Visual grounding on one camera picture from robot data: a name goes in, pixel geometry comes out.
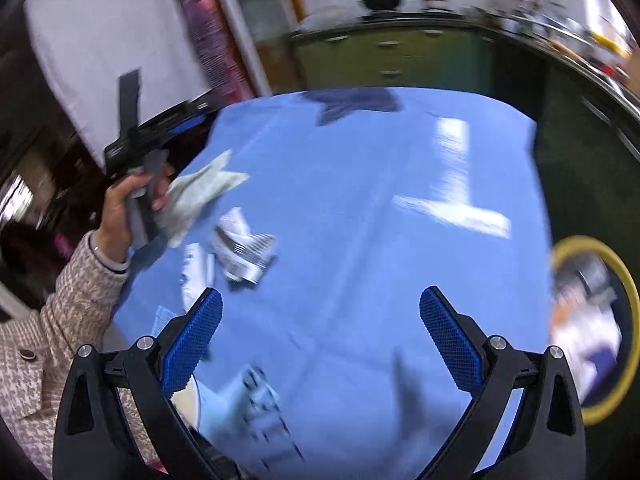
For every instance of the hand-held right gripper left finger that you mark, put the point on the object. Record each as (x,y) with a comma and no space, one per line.
(192,340)

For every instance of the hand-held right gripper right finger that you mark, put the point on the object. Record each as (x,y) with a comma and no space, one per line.
(450,340)

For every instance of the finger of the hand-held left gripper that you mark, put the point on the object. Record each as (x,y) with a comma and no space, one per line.
(187,122)

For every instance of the silver foil wrapper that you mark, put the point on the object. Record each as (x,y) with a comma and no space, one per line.
(240,255)

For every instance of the yellow rimmed trash bin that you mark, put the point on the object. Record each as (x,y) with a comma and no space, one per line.
(627,280)

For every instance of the person's left forearm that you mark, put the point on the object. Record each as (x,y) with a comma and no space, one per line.
(80,295)

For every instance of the person's left hand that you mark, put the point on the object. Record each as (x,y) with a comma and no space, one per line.
(112,220)

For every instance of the pink printed poster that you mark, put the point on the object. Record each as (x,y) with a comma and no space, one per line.
(210,35)

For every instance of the white refrigerator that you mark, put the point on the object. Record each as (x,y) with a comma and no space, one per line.
(100,35)

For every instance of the blue printed tablecloth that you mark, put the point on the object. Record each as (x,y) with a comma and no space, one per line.
(350,210)

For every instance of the person's patterned coat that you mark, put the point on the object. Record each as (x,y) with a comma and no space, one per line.
(30,400)

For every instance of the light green base cabinet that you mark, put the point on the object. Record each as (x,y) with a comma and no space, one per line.
(350,60)

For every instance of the dark green sink cabinet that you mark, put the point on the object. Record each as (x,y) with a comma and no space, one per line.
(565,160)

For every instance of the black wok with lid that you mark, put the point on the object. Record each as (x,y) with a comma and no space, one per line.
(382,0)

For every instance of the yellow container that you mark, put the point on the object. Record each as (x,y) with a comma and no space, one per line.
(612,40)

